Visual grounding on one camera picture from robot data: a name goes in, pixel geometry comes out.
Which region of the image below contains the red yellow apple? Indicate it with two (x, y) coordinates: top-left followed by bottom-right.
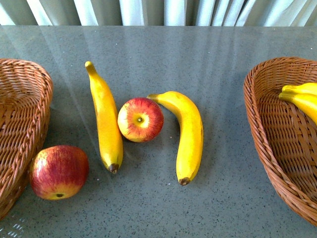
(117, 97), (164, 143)

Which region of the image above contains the curved yellow banana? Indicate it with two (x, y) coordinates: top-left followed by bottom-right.
(147, 91), (204, 185)

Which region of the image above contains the long straight yellow banana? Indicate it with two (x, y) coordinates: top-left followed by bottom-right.
(85, 61), (123, 174)

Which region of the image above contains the dark red apple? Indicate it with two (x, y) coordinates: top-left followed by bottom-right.
(29, 145), (89, 200)

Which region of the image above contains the right brown wicker basket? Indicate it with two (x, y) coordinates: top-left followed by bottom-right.
(243, 57), (317, 225)

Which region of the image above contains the brown wicker basket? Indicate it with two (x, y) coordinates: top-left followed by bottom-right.
(243, 57), (317, 225)
(0, 59), (53, 219)

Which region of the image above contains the left brown wicker basket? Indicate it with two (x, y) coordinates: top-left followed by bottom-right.
(0, 59), (53, 219)

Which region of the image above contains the lower banana in basket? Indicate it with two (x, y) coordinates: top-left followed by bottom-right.
(278, 92), (317, 124)

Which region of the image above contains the banana in basket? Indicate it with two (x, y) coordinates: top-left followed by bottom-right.
(278, 92), (317, 124)
(282, 82), (317, 95)

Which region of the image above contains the upper banana in basket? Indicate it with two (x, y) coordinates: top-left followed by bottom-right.
(282, 82), (317, 95)

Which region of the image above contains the white pleated curtain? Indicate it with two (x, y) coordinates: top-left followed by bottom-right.
(0, 0), (317, 27)

